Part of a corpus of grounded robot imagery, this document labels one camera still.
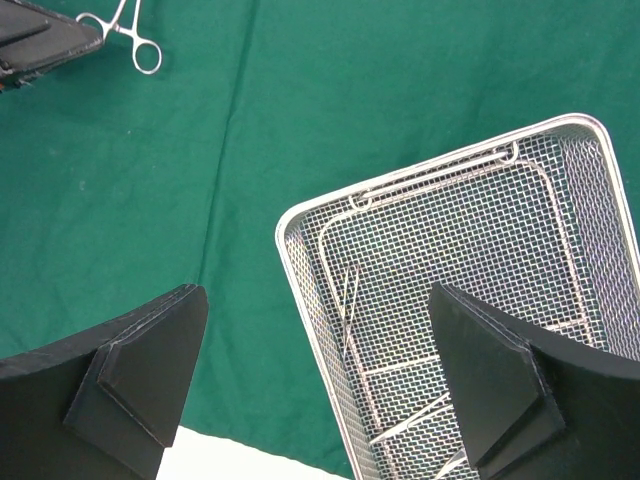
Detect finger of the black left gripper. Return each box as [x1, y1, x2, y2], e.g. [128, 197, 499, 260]
[1, 1, 104, 88]

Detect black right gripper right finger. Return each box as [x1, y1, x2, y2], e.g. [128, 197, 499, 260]
[429, 284, 639, 479]

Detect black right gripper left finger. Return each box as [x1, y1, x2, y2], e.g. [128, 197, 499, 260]
[1, 284, 208, 479]

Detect steel surgical forceps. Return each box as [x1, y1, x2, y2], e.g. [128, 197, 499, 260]
[75, 0, 164, 76]
[369, 392, 453, 446]

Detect dark green surgical cloth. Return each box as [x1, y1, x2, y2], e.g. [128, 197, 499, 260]
[1, 1, 639, 479]

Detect metal wire mesh tray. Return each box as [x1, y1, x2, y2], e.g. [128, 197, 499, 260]
[275, 113, 639, 479]

